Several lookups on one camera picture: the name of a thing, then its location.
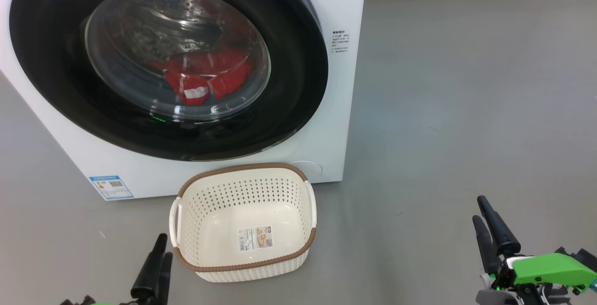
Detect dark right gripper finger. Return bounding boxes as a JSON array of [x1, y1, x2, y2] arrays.
[[477, 196, 521, 256], [472, 215, 502, 275]]

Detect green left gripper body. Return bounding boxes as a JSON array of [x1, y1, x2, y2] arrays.
[[60, 295, 140, 305]]

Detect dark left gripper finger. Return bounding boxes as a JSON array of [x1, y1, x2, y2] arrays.
[[149, 251, 173, 305], [131, 234, 167, 301]]

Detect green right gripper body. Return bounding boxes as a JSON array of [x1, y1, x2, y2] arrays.
[[490, 253, 597, 291]]

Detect black round glass washer door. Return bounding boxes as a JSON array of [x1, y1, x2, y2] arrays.
[[9, 0, 329, 161]]

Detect red and white garment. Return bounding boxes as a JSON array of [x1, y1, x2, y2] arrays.
[[149, 48, 255, 106]]

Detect cream perforated laundry basket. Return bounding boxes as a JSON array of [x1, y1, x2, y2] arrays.
[[169, 163, 318, 283]]

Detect printed product label sticker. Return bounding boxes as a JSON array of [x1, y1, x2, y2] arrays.
[[239, 226, 274, 252]]

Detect blue energy label sticker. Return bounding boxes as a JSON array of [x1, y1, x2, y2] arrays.
[[89, 175, 134, 201]]

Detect round filter cover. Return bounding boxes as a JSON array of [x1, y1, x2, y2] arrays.
[[288, 160, 323, 177]]

